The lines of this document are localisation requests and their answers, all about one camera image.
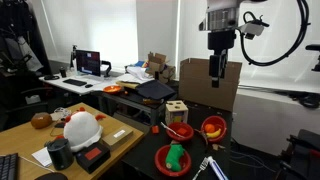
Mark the small orange block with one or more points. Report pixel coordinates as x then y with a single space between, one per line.
155 129

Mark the white plastic fork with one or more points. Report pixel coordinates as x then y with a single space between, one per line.
202 164

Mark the green plush toy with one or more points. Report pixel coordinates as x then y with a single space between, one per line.
174 156

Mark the blue white toothpaste tube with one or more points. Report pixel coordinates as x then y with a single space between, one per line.
216 168

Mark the white paper pile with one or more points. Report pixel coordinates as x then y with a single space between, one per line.
138 73

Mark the black round pad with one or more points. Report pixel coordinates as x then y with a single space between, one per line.
51 176

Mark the black office chair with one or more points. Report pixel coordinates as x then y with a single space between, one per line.
20 100

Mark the brown ball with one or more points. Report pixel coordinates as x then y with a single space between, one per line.
41 120

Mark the small brown scrap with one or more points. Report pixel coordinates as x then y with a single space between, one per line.
218 146

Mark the dark blue bin lid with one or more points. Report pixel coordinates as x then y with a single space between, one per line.
155 90

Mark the black desktop keyboard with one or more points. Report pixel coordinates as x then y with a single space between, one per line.
74 82

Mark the black equipment frame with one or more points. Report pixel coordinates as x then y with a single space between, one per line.
300 156

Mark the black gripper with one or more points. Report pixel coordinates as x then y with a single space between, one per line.
221 40

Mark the red bowl with green toy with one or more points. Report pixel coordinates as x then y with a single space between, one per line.
160 163

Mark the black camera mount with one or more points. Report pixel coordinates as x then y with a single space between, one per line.
315 50

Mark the white paper sheet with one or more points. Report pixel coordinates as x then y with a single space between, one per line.
41 156

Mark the large open cardboard box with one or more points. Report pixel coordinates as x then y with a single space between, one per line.
203 90

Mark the wooden shape sorter box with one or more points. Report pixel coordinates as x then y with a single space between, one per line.
176 111

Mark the wooden desk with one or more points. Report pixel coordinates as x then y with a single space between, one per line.
20 140

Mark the black mug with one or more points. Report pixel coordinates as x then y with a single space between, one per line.
60 154

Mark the black box with red label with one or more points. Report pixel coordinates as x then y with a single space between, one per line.
92 156

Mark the orange fruit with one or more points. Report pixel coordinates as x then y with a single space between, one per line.
209 128

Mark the red bowl with fruit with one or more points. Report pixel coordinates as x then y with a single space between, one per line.
220 121

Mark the yellow banana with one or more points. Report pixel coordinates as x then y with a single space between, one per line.
215 134

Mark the small open cardboard box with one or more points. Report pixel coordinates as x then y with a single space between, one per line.
160 66

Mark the computer monitor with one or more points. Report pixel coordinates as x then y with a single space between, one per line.
88 62

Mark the black cup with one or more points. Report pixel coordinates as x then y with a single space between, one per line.
63 72

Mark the black computer mouse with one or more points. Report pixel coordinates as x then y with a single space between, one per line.
88 85

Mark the white plush chicken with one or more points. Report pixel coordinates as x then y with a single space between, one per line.
81 131

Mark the white plastic utensil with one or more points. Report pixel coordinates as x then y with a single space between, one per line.
170 129

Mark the flat cardboard box white label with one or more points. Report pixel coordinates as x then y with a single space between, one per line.
116 136

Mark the hanging dark coats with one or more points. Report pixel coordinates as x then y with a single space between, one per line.
13 20

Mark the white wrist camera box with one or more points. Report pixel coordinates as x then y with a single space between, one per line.
252 29

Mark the white desk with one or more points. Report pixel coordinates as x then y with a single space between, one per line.
56 83

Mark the orange block in bowl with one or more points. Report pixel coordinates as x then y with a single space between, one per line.
182 131

